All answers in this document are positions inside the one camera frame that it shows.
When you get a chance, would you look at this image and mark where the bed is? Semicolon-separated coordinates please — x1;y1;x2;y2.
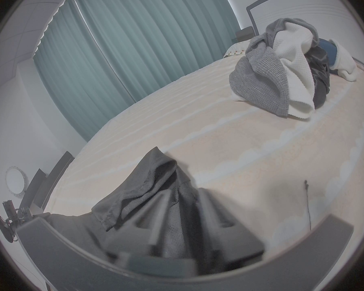
44;0;364;254

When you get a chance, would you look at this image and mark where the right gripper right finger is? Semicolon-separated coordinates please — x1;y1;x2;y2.
197;188;265;266

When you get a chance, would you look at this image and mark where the thin dark thread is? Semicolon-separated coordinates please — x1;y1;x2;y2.
303;179;312;231

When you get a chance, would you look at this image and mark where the white printed pillow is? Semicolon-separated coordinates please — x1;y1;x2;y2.
224;40;252;58

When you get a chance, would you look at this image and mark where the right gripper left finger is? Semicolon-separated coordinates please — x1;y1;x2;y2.
105;190;173;263

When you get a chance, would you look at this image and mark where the pile of clothes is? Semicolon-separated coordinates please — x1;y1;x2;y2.
229;18;358;120

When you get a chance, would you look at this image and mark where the grey bedside table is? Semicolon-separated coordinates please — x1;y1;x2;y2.
235;26;255;42

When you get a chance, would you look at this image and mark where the black T-shirt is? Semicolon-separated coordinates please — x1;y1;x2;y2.
44;146;231;263

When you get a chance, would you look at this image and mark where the black chest of drawers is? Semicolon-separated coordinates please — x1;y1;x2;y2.
20;151;75;214

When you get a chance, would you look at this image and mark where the blue-green curtain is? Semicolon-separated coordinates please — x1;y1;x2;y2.
33;0;137;143
73;0;241;102

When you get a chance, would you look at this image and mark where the round white framed mirror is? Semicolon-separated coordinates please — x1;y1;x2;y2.
5;166;27;196

